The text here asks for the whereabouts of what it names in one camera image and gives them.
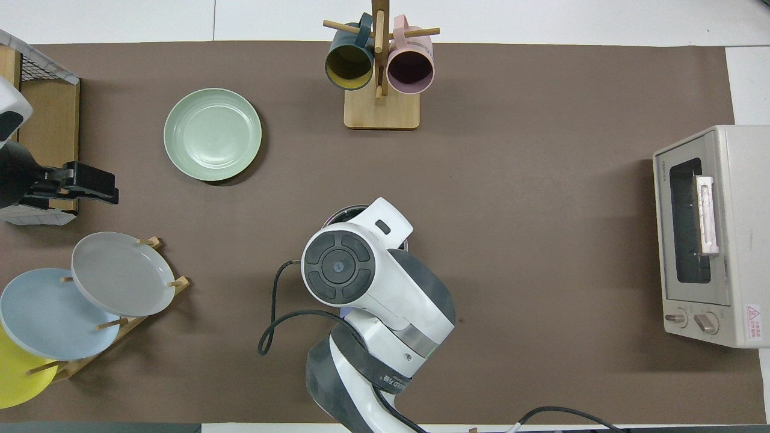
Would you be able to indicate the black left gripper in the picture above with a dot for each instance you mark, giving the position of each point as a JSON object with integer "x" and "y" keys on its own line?
{"x": 66, "y": 180}

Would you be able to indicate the glass lid with blue knob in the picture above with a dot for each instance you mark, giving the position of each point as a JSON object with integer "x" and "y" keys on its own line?
{"x": 349, "y": 216}

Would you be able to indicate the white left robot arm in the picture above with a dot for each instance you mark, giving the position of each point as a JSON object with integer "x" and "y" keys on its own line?
{"x": 13, "y": 171}

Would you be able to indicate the grey plate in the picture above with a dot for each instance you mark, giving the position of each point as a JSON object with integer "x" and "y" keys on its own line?
{"x": 123, "y": 273}

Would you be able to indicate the light green plate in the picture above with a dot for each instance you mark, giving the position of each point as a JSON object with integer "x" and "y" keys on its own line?
{"x": 212, "y": 135}

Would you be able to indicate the light blue plate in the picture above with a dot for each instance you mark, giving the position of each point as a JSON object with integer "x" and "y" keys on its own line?
{"x": 48, "y": 313}

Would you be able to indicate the wooden plate rack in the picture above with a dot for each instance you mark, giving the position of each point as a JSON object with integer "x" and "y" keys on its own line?
{"x": 72, "y": 367}

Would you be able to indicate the yellow plate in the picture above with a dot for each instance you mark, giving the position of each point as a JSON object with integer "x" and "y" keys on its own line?
{"x": 18, "y": 379}

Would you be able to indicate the white marbled panel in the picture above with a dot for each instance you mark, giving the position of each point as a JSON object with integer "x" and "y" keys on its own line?
{"x": 36, "y": 54}
{"x": 42, "y": 218}

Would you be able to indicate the brown wooden shelf board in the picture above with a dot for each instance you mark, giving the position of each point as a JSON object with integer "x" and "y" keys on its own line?
{"x": 54, "y": 126}

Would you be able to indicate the dark teal mug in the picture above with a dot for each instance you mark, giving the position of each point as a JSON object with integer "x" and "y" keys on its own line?
{"x": 349, "y": 63}

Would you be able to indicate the wooden mug tree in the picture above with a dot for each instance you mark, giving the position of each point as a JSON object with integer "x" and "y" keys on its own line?
{"x": 382, "y": 114}

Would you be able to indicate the pink mug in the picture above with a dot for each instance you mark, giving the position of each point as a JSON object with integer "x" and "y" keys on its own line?
{"x": 410, "y": 69}

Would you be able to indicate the brown table mat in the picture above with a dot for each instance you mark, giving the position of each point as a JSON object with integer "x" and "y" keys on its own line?
{"x": 541, "y": 240}

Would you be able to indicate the cream toaster oven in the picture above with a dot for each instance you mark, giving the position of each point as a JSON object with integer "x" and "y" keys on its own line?
{"x": 740, "y": 240}

